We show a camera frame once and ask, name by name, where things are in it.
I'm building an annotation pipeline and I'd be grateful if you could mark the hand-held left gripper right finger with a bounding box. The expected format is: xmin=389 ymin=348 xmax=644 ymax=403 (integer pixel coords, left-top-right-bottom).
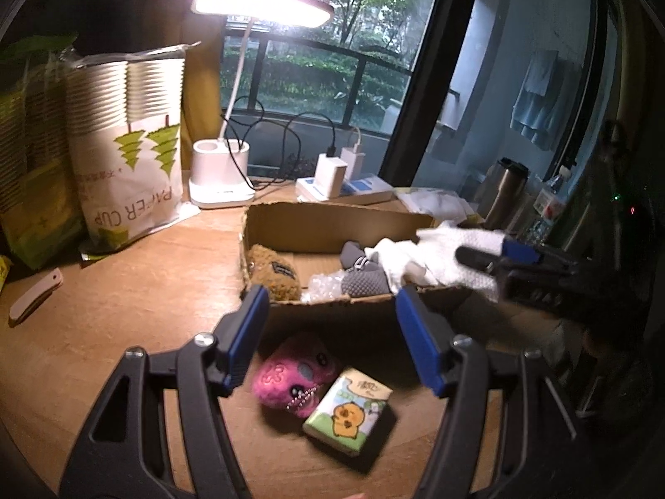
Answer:
xmin=394 ymin=285 xmax=585 ymax=499

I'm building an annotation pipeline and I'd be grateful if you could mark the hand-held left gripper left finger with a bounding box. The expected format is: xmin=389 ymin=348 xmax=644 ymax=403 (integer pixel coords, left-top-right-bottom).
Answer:
xmin=58 ymin=285 xmax=272 ymax=499

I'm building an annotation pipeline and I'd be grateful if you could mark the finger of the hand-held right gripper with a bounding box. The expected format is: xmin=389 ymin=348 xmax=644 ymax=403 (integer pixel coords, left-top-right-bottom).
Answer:
xmin=455 ymin=246 xmax=514 ymax=280
xmin=500 ymin=238 xmax=579 ymax=274

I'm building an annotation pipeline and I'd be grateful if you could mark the white waffle cloth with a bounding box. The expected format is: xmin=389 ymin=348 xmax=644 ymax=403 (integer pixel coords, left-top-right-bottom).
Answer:
xmin=373 ymin=221 xmax=506 ymax=303

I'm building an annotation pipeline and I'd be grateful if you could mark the pink plush toy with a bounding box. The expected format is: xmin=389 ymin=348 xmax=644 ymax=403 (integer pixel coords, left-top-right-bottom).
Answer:
xmin=251 ymin=333 xmax=342 ymax=420

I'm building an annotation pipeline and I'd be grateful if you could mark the brown plush toy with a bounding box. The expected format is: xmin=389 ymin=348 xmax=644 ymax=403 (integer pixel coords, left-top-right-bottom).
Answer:
xmin=246 ymin=243 xmax=303 ymax=303

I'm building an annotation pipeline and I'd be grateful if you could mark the duck print tissue pack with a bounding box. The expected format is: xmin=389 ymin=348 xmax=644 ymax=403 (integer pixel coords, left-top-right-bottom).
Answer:
xmin=302 ymin=367 xmax=394 ymax=459

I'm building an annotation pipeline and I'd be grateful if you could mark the clear plastic packet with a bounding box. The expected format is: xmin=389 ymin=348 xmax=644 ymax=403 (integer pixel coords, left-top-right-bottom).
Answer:
xmin=301 ymin=270 xmax=350 ymax=303

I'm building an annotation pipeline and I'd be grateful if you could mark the dark grey sock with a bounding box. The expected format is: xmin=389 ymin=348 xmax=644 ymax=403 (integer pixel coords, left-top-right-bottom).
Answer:
xmin=340 ymin=240 xmax=371 ymax=271

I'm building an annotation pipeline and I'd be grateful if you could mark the cardboard box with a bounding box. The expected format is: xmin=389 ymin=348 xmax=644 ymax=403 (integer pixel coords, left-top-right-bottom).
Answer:
xmin=238 ymin=202 xmax=485 ymax=326

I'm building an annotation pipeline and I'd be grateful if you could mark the clear water bottle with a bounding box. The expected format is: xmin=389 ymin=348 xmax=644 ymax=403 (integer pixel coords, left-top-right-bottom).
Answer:
xmin=530 ymin=173 xmax=569 ymax=243

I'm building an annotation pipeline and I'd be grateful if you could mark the stainless steel tumbler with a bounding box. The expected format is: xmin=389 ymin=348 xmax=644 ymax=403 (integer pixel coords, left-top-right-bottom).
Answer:
xmin=484 ymin=157 xmax=530 ymax=230

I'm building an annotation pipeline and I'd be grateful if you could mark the white plastic bag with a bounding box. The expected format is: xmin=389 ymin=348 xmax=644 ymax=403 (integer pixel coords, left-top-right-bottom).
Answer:
xmin=395 ymin=187 xmax=477 ymax=225

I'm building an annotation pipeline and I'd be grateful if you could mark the white power strip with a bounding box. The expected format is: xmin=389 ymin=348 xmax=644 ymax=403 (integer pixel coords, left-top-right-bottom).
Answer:
xmin=296 ymin=173 xmax=394 ymax=207

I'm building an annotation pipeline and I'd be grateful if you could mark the hanging light blue towel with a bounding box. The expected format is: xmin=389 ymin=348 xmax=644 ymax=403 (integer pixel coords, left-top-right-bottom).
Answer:
xmin=510 ymin=50 xmax=568 ymax=153

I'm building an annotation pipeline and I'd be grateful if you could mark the small white charger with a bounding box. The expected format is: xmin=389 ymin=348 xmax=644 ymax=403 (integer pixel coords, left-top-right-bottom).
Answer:
xmin=340 ymin=146 xmax=366 ymax=180

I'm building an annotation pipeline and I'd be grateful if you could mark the white desk lamp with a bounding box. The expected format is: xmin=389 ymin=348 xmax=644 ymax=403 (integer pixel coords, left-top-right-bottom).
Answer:
xmin=189 ymin=0 xmax=334 ymax=210

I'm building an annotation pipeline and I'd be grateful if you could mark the large white charger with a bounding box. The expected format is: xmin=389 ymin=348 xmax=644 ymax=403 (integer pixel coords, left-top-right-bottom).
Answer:
xmin=314 ymin=153 xmax=347 ymax=200

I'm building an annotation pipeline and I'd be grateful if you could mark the white paper cup bag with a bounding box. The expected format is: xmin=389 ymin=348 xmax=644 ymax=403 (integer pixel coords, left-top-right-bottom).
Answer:
xmin=65 ymin=42 xmax=202 ymax=262

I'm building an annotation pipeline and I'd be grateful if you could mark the small folding knife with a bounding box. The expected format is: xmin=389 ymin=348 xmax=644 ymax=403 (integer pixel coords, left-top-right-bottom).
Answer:
xmin=9 ymin=267 xmax=64 ymax=326

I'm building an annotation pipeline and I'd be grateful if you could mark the brown curtain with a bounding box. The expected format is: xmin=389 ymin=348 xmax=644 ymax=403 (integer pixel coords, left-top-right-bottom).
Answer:
xmin=179 ymin=26 xmax=230 ymax=153

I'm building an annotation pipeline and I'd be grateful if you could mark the green paper cup bag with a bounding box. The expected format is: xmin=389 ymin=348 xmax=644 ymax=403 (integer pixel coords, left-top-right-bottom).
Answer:
xmin=0 ymin=34 xmax=87 ymax=272

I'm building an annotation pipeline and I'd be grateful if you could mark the black balcony railing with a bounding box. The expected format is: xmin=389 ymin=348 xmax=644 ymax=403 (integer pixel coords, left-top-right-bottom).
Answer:
xmin=223 ymin=31 xmax=417 ymax=132

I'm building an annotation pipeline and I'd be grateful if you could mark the black window frame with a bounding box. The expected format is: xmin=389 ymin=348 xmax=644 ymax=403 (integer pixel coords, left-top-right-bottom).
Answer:
xmin=378 ymin=0 xmax=485 ymax=189

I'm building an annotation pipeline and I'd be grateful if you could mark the black lamp cable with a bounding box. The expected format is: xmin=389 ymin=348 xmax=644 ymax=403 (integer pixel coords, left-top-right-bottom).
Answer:
xmin=222 ymin=96 xmax=292 ymax=190

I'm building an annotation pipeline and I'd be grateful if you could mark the black charger cable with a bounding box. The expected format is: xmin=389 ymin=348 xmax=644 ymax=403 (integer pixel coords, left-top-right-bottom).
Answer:
xmin=285 ymin=111 xmax=337 ymax=159

